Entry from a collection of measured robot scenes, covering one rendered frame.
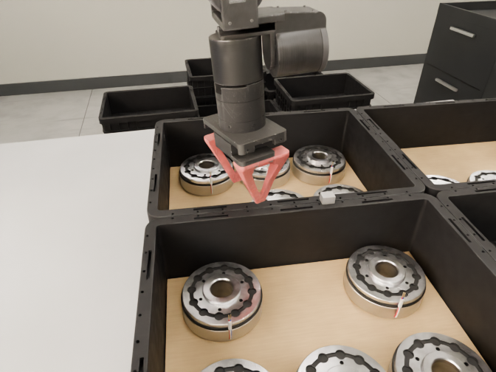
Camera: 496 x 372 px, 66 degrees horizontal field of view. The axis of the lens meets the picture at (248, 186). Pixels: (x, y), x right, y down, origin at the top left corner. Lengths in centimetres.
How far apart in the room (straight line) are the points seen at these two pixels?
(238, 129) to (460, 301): 35
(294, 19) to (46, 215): 72
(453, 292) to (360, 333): 13
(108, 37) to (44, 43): 50
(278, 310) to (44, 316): 41
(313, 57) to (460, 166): 53
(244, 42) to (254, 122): 9
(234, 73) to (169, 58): 322
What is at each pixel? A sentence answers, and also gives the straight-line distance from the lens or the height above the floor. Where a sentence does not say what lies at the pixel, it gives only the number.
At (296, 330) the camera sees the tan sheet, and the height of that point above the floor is 83.
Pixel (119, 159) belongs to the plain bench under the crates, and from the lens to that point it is 112.
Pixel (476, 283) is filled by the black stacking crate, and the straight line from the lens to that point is 54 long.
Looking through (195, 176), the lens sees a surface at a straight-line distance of 71.
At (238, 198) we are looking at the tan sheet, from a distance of 70.
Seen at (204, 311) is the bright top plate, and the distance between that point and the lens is 49.
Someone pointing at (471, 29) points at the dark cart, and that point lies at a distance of 212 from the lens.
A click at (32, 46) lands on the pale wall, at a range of 373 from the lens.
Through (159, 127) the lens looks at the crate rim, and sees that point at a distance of 74.
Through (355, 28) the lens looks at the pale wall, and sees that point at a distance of 403.
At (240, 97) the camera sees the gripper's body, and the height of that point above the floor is 109.
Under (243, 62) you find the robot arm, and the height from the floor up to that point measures 113.
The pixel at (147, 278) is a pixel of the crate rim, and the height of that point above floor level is 92.
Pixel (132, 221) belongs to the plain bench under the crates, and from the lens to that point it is 89.
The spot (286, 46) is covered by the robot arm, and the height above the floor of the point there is 114.
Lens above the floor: 125
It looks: 35 degrees down
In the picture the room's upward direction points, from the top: straight up
